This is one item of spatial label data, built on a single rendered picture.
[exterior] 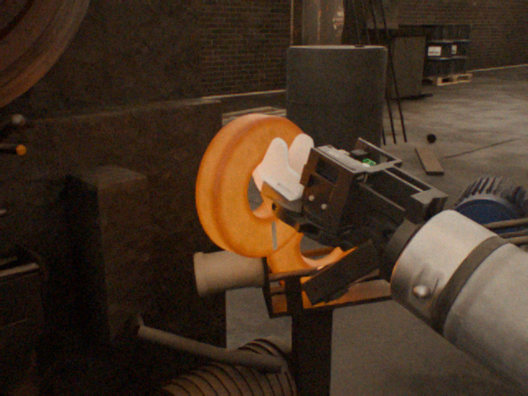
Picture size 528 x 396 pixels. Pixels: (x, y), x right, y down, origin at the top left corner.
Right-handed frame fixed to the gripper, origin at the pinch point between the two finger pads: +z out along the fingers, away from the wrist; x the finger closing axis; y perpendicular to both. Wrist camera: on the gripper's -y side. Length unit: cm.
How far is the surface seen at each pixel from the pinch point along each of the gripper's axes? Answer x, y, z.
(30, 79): 15.1, 2.2, 23.0
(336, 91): -202, -61, 148
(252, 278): -6.3, -19.0, 3.0
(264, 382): -7.2, -33.3, -3.0
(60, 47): 11.3, 5.5, 23.9
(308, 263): -13.4, -16.9, -0.1
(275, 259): -9.2, -16.4, 2.3
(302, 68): -195, -55, 169
